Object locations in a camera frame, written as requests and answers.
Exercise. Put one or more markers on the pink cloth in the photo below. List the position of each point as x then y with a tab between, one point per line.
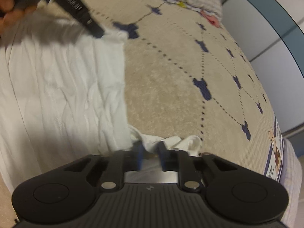
210	19

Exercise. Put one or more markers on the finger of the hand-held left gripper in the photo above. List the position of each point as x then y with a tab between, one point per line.
93	28

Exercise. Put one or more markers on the purple plaid quilt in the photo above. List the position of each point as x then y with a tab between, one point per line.
292	182

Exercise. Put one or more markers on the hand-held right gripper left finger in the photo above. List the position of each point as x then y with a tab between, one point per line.
140	156

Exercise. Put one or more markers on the white and teal wardrobe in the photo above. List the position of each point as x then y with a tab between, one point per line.
273	59

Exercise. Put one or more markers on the beige patterned blanket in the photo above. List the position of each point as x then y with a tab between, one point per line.
166	76

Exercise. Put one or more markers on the person's left hand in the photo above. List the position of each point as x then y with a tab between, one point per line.
7	3

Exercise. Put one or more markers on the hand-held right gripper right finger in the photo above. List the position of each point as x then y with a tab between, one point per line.
162	156

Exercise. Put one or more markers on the white long-sleeve shirt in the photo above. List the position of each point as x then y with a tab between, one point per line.
59	87

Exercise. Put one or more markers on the small yellow item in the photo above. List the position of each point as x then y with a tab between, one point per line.
181	4

